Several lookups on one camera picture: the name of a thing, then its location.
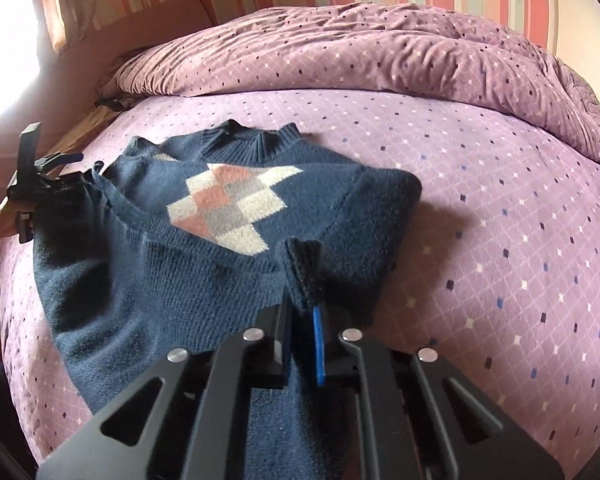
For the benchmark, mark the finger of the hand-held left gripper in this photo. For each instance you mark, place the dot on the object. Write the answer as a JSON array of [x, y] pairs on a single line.
[[60, 177]]

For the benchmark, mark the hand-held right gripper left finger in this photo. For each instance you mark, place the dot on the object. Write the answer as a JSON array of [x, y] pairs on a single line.
[[285, 350]]

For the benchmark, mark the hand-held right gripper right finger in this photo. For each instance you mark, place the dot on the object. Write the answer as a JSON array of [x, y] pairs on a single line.
[[320, 345]]

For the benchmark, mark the navy diamond-pattern knit sweater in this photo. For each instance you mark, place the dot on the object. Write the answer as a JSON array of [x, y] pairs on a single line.
[[130, 270]]

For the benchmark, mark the pink window curtain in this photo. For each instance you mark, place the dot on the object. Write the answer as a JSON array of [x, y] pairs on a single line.
[[70, 5]]

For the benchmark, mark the bed with purple dotted sheet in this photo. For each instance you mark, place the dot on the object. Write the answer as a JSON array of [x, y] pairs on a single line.
[[480, 260]]

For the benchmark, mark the purple dotted duvet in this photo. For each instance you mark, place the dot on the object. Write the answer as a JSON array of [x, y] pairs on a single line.
[[380, 55]]

